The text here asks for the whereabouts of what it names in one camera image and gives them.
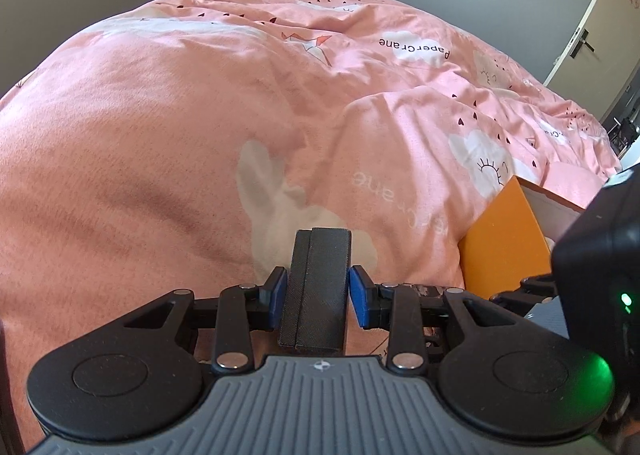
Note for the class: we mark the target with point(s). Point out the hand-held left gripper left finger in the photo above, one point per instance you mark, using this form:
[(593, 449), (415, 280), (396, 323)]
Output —
[(277, 295)]

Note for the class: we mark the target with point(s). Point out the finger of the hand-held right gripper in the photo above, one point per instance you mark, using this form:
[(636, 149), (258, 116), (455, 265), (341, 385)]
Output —
[(535, 285)]

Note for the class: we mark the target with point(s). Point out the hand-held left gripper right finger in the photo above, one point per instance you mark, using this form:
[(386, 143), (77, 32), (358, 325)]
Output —
[(362, 300)]

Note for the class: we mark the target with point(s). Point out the dark grey gift box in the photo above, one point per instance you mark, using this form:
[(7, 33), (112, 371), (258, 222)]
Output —
[(315, 285)]

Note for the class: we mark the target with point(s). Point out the orange cardboard box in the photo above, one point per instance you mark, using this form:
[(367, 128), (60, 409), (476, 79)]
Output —
[(500, 235)]

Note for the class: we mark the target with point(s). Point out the pink printed blanket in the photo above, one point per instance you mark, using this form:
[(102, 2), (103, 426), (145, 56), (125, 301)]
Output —
[(200, 110)]

